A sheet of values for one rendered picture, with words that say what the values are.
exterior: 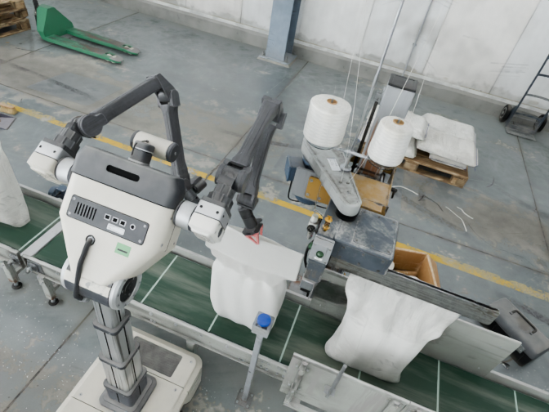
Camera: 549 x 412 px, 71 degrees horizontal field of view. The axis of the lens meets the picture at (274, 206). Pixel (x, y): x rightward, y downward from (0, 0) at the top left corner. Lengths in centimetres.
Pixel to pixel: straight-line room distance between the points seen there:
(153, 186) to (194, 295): 122
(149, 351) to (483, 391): 183
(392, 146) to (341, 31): 510
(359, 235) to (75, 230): 99
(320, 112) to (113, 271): 91
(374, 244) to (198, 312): 119
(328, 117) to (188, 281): 140
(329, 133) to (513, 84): 535
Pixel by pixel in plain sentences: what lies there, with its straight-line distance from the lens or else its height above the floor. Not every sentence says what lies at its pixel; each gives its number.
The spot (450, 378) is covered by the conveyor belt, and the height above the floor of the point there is 38.
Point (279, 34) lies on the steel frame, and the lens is 632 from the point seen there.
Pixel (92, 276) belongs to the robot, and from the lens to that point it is 138.
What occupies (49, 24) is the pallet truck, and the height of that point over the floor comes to 21.
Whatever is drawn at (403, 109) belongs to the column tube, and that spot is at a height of 168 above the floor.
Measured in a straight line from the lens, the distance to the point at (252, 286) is 195.
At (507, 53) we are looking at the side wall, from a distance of 656.
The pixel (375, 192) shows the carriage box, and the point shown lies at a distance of 175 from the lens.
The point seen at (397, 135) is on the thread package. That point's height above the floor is 167.
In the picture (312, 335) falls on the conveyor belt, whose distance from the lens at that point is 233.
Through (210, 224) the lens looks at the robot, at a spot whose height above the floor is 149.
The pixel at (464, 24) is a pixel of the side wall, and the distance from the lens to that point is 640.
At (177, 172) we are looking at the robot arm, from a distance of 177.
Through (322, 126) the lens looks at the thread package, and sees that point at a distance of 151.
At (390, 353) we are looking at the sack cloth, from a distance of 206.
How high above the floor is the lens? 234
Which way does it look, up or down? 41 degrees down
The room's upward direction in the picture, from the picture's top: 12 degrees clockwise
